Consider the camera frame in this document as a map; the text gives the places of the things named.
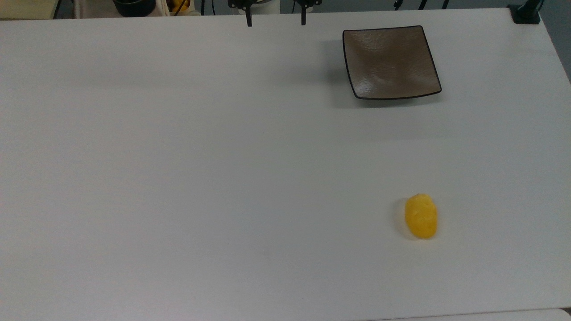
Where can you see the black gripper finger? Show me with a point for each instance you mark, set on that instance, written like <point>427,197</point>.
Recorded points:
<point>303,17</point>
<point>248,18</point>

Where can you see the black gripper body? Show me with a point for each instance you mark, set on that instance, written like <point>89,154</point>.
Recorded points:
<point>272,2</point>

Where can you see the yellow lemon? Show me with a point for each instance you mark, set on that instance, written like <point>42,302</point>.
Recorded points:
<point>421,216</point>

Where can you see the brown square ceramic plate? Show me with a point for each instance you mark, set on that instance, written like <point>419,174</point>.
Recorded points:
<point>390,62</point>

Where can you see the yellow object in bag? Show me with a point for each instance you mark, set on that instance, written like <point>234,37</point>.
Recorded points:
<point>180,5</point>

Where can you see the dark round bowl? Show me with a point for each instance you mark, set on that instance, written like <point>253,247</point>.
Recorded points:
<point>134,7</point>

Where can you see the beige side table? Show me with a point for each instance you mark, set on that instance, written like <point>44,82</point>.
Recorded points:
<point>26,9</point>

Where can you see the black clamp mount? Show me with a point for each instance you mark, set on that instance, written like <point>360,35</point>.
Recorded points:
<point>525,14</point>

